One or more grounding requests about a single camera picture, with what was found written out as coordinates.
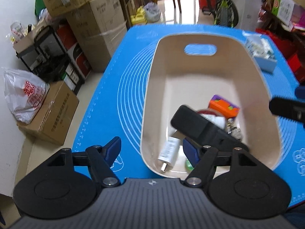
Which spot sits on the large taped cardboard box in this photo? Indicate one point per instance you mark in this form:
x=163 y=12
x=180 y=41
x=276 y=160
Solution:
x=100 y=28

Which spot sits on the black shelf rack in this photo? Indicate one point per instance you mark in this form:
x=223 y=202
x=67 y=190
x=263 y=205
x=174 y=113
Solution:
x=47 y=59

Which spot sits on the green and black bicycle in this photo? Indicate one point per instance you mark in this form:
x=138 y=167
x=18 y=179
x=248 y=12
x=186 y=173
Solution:
x=225 y=7

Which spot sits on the green bag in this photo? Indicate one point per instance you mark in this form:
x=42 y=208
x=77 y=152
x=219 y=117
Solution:
x=39 y=6

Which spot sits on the beige plastic basin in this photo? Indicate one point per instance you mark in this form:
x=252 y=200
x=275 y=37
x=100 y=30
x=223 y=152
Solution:
x=178 y=81

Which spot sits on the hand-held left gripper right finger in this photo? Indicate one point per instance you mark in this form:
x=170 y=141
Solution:
x=190 y=152

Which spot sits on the clear tape roll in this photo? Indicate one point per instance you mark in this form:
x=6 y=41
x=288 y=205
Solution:
x=215 y=119

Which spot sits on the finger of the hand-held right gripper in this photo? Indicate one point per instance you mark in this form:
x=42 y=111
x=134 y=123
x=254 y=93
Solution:
x=300 y=91
x=288 y=109

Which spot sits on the green and white carton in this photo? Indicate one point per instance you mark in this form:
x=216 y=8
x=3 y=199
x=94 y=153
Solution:
x=284 y=8

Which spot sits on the small metal plug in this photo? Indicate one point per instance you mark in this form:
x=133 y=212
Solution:
x=233 y=128

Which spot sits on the grey plastic bag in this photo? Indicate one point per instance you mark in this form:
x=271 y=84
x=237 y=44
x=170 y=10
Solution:
x=152 y=12

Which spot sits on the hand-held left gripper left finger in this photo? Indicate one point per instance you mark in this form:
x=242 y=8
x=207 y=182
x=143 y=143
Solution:
x=114 y=148

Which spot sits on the cardboard box with black print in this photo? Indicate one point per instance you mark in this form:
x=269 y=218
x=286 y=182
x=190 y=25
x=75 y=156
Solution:
x=54 y=114

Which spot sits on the white tissue pack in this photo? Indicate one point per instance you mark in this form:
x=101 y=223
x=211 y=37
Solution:
x=262 y=52

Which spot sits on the blue silicone baking mat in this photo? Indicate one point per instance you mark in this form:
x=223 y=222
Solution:
x=114 y=100

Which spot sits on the white plastic bag red print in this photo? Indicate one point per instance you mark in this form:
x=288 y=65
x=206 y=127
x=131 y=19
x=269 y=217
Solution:
x=21 y=93

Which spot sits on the green round tin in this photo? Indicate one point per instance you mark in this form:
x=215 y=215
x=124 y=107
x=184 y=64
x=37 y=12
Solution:
x=189 y=164

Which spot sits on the yellow plastic jug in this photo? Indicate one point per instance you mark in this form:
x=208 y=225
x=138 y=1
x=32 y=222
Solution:
x=138 y=16

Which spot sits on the orange and purple box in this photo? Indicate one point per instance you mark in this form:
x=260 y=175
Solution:
x=224 y=106

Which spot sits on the white tube bottle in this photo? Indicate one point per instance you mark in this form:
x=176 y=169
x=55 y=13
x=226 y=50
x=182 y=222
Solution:
x=169 y=151

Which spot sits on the red and white box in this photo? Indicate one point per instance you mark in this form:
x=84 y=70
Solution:
x=77 y=52

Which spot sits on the open cardboard box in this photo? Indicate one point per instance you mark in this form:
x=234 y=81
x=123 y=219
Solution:
x=26 y=40

